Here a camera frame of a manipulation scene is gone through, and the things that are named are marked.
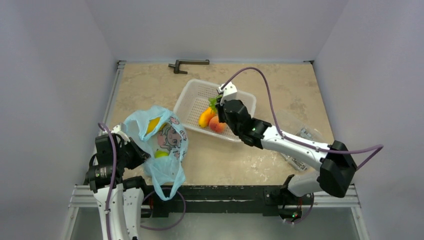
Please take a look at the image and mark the fake peach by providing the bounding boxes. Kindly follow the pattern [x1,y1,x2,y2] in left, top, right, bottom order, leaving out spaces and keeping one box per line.
[208,115,227,134]

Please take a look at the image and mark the orange yellow fake mango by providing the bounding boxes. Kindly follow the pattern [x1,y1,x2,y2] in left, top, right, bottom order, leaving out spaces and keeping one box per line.
[198,107,216,128]

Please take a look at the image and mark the light blue plastic bag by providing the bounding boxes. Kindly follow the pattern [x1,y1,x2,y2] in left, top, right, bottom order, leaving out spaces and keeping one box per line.
[123,105,189,201]

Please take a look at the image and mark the green fake grapes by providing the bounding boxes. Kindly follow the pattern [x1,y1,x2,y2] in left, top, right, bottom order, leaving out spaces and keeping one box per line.
[208,94,222,114]

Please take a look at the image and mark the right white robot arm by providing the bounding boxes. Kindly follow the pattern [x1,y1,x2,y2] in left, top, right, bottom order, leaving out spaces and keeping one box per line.
[215,99,357,204]

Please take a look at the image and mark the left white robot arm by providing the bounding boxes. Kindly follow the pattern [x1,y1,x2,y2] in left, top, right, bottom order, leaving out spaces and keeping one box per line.
[84,130,150,240]

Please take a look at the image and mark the green fake pear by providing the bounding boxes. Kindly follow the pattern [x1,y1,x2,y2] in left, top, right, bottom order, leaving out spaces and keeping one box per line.
[154,150,169,159]

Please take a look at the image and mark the white perforated plastic basket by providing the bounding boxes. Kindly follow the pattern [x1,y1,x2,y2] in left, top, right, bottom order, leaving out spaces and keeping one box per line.
[173,79,241,143]

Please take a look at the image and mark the clear plastic screw box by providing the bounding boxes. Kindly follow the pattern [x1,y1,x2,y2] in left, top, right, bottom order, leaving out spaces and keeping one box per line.
[276,110,325,172]

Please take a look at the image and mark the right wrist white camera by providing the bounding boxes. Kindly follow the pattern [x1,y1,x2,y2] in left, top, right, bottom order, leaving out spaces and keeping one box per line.
[217,81,238,105]

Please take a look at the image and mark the wrist white camera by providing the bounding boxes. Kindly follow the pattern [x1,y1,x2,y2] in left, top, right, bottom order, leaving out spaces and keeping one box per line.
[111,122,130,142]
[217,81,238,105]

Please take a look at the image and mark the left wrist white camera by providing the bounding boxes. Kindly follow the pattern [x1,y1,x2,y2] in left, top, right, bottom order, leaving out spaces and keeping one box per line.
[111,122,130,142]

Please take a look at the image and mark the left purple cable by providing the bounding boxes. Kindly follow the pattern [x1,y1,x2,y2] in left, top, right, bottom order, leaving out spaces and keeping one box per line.
[97,122,187,240]

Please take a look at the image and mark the purple cable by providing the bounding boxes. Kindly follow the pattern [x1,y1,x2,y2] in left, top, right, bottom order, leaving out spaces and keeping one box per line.
[97,122,187,240]
[218,67,384,226]

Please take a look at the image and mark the dark metal bracket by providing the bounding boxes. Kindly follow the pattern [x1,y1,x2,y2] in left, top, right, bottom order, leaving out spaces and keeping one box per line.
[168,59,210,75]

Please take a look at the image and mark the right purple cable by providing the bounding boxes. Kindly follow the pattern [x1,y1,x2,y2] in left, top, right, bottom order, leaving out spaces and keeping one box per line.
[218,67,384,226]

